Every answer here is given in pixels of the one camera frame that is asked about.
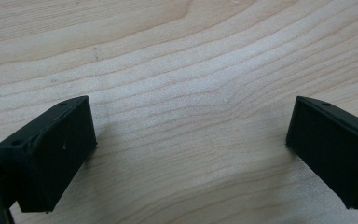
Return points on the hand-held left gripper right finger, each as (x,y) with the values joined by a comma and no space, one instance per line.
(332,149)

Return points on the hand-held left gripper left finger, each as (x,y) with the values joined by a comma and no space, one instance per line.
(52,155)

